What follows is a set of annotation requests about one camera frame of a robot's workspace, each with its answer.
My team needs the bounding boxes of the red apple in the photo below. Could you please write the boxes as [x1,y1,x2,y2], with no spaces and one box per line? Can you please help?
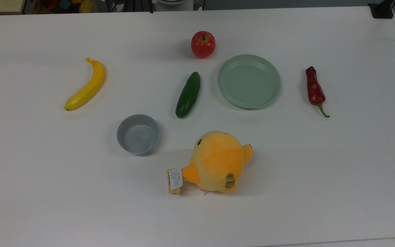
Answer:
[191,31,216,59]

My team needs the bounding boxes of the grey bowl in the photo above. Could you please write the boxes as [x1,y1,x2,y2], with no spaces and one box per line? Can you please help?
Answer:
[116,114,160,155]

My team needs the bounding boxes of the dark green cucumber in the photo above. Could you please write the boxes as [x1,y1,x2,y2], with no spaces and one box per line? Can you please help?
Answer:
[175,71,201,119]

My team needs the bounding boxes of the orange plush toy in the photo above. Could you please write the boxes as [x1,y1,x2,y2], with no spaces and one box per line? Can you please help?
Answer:
[181,130,254,193]

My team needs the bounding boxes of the yellow and white paper tag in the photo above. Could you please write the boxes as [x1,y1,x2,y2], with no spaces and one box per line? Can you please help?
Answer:
[166,167,183,195]

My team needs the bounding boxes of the pale green plate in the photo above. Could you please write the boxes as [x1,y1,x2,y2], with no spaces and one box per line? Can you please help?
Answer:
[218,54,281,109]

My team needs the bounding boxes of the yellow banana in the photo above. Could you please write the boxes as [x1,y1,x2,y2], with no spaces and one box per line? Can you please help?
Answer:
[64,57,106,111]

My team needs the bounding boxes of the red chili pepper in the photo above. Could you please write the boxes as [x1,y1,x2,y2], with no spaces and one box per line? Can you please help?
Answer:
[305,66,330,118]

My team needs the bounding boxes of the pile of colourful toy fruit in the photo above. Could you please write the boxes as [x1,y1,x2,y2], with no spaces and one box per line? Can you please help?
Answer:
[26,0,97,14]

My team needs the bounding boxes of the black clamp mount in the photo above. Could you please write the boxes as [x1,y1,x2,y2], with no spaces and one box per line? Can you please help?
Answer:
[368,0,395,19]

